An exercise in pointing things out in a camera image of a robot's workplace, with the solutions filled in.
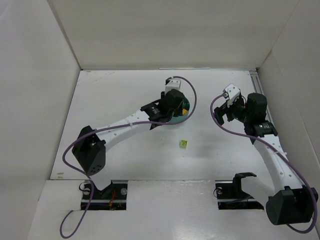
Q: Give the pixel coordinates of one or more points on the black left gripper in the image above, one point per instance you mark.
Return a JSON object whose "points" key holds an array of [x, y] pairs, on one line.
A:
{"points": [[173, 105]]}

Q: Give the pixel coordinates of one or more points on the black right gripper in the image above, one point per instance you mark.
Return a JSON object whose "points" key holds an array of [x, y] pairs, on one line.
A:
{"points": [[227, 110]]}

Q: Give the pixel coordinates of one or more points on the yellow orange lego brick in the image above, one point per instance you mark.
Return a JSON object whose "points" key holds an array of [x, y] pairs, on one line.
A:
{"points": [[184, 112]]}

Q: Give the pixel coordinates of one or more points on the green lego brick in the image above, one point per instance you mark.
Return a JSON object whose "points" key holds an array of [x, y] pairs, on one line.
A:
{"points": [[183, 143]]}

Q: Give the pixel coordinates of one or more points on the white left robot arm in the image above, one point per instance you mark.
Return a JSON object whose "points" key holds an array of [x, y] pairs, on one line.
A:
{"points": [[90, 152]]}

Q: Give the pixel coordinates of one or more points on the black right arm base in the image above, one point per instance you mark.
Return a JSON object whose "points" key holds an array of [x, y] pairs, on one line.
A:
{"points": [[230, 195]]}

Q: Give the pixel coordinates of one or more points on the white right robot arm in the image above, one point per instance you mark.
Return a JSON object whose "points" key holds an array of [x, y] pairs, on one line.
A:
{"points": [[291, 201]]}

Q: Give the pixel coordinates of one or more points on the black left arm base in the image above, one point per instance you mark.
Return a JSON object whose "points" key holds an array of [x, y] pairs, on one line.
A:
{"points": [[112, 199]]}

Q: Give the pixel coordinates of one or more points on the teal round divided container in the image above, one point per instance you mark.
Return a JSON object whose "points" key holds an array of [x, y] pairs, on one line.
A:
{"points": [[177, 117]]}

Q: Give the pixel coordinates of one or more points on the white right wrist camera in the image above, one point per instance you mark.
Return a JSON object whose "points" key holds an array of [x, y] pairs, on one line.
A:
{"points": [[231, 92]]}

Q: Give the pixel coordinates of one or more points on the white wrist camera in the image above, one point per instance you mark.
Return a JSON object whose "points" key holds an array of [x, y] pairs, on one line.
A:
{"points": [[231, 92], [172, 84]]}

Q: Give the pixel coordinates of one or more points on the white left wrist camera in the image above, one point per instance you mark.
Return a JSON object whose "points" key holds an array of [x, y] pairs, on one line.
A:
{"points": [[172, 84]]}

